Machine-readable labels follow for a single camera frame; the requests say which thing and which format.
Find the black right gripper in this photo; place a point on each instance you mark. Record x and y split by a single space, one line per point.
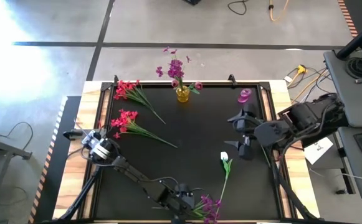
246 127

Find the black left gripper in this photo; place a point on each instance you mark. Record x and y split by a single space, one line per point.
185 207

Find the purple artificial flower bunch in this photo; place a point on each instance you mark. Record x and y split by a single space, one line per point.
207 202
176 68

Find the pink artificial tulip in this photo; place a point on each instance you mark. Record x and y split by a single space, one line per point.
175 83
198 85

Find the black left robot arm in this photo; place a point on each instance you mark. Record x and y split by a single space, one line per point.
137 177

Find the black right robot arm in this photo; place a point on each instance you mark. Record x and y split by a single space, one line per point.
302 119

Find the yellow glass vase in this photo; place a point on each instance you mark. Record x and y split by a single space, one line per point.
182 95

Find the white artificial tulip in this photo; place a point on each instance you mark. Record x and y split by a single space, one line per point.
224 156

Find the black table mat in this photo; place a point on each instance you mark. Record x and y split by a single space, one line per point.
199 130

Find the black table clamp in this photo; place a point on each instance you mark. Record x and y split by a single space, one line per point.
232 78
116 79

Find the white paper sheet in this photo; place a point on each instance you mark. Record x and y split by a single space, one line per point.
319 151

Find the yellow power plug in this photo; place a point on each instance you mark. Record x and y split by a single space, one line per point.
301 69

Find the red artificial flower bunch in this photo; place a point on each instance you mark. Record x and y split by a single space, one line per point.
126 119
126 88

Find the grey side desk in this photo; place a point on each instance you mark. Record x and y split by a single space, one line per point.
352 161
345 93

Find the black slanted pole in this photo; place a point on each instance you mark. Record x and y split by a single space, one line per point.
358 39

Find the grey metal stand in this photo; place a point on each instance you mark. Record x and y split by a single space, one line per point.
0 149

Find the black rig frame strut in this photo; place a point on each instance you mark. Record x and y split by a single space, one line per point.
288 189
81 193

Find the black mounting bracket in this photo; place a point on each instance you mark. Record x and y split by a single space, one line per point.
71 134

